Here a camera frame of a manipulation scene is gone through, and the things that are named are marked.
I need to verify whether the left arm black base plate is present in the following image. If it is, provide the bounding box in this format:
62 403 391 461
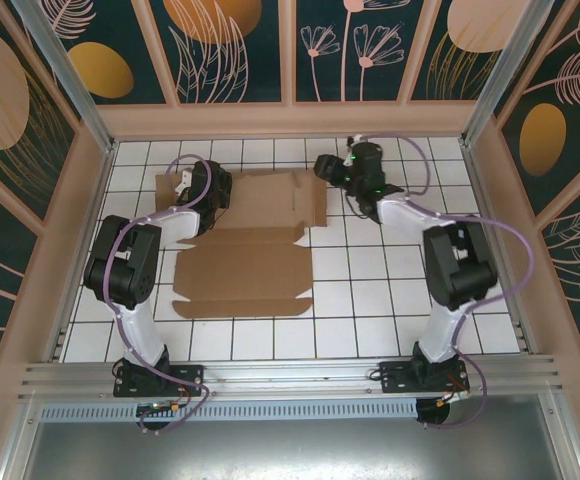
113 363 206 399

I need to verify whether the slotted grey cable duct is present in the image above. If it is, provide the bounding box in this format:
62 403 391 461
39 398 420 422

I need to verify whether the grey metal sheet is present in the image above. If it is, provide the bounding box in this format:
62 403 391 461
0 418 580 480

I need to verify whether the aluminium mounting rail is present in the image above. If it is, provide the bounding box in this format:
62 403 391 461
17 353 566 401

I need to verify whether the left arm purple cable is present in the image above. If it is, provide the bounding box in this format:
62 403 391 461
102 154 216 434

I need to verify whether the brown cardboard paper box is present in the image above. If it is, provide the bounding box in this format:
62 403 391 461
154 168 329 319

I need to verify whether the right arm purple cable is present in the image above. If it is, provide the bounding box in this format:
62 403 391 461
357 133 536 430

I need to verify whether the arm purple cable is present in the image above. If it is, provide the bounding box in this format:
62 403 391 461
357 133 536 430
102 154 216 434

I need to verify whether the aluminium frame post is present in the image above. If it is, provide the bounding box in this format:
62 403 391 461
11 0 117 153
459 0 569 149

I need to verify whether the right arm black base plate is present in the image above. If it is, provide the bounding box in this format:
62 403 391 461
378 360 471 396

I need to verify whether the small circuit board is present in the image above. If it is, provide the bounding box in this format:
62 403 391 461
136 401 182 417

